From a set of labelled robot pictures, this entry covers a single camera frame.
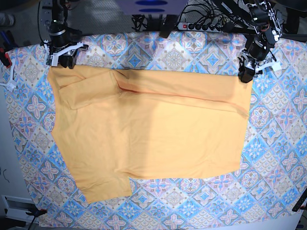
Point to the red-handled clamp left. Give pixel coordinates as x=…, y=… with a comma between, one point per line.
x=5, y=59

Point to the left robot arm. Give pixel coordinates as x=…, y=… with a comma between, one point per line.
x=267, y=26

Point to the orange T-shirt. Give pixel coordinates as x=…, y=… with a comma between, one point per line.
x=112, y=125

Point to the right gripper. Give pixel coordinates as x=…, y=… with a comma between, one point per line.
x=64, y=56

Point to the white vent box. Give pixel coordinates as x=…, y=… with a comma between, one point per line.
x=16, y=208

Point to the orange-tipped clamp bottom left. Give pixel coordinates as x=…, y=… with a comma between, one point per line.
x=35, y=212

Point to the white blue logo panel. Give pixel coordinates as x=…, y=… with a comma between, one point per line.
x=133, y=7

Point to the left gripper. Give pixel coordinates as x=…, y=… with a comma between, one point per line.
x=248, y=66

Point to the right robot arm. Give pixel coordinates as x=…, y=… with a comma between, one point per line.
x=64, y=43

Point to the white power strip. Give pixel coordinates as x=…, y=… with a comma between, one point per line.
x=198, y=27

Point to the white bracket left edge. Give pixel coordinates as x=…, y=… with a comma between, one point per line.
x=11, y=84

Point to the black table clamp top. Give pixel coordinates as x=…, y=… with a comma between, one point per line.
x=168, y=25

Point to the black clamp bottom right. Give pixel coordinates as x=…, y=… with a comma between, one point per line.
x=299, y=205

